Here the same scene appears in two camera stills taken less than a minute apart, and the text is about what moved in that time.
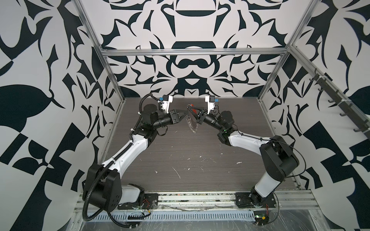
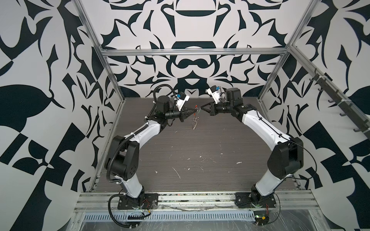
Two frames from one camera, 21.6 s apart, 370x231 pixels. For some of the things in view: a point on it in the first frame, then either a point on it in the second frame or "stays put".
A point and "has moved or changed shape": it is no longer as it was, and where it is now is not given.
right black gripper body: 201,120 to 216,108
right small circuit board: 261,217 stays put
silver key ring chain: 189,119 has moved or changed shape
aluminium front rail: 143,203 stays put
